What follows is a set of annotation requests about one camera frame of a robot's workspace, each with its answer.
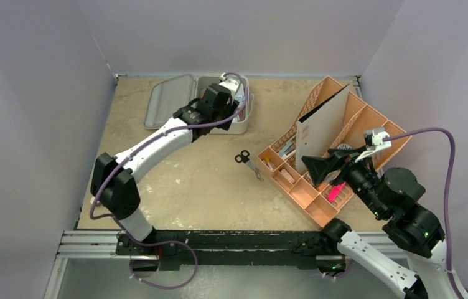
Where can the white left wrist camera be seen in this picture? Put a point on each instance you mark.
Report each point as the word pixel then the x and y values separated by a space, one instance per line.
pixel 233 83

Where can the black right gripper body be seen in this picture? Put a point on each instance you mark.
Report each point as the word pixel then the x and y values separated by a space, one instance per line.
pixel 341 166

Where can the pink eraser block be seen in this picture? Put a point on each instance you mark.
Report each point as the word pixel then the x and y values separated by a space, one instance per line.
pixel 287 175

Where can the pink sticky note block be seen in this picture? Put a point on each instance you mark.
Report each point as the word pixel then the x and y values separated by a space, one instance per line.
pixel 334 192

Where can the yellow white marker pen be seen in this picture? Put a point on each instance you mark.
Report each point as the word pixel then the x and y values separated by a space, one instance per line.
pixel 268 163

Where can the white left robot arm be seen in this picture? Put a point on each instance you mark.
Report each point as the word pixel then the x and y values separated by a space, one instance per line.
pixel 115 177

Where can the peach plastic desk organizer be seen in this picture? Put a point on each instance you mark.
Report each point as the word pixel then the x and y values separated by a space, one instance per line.
pixel 358 117

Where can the black handled scissors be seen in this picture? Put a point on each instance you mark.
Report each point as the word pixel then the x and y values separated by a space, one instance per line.
pixel 244 157

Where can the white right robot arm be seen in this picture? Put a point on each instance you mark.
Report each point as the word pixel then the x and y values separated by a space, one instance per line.
pixel 411 227

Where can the grey stapler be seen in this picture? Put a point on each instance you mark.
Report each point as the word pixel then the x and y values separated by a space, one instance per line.
pixel 287 150

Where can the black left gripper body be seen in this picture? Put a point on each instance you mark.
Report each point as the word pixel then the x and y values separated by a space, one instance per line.
pixel 228 111

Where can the white blue mask packet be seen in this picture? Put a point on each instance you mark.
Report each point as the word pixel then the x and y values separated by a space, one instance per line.
pixel 240 97

